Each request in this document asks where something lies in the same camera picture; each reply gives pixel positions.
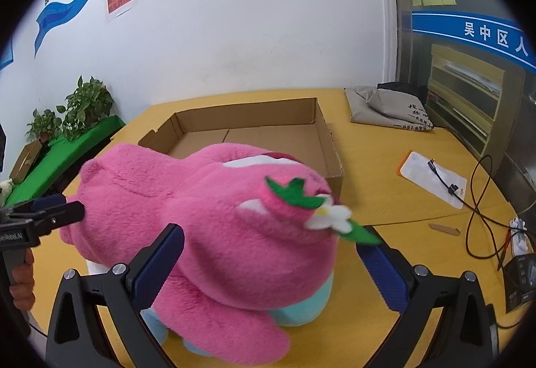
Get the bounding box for pink and teal plush toy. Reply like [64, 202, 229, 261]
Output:
[85, 258, 335, 357]

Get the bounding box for pink bear plush toy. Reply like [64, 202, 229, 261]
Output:
[59, 142, 384, 365]

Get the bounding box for person's left hand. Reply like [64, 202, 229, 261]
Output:
[10, 249, 36, 312]

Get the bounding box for green covered side table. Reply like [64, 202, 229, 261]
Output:
[5, 116, 125, 206]

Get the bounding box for small cardboard box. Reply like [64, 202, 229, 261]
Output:
[9, 139, 43, 184]

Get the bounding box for green potted plant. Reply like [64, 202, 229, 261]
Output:
[56, 76, 115, 141]

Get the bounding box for small wooden stick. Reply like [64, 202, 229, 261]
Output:
[429, 223, 461, 236]

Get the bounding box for white paper packet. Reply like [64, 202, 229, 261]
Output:
[397, 151, 468, 209]

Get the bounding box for yellow metal rack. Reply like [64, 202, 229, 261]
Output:
[426, 44, 525, 166]

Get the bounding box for brown cardboard box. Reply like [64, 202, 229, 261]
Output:
[138, 98, 343, 197]

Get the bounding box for grey cloth bag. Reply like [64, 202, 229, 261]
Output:
[344, 81, 434, 131]

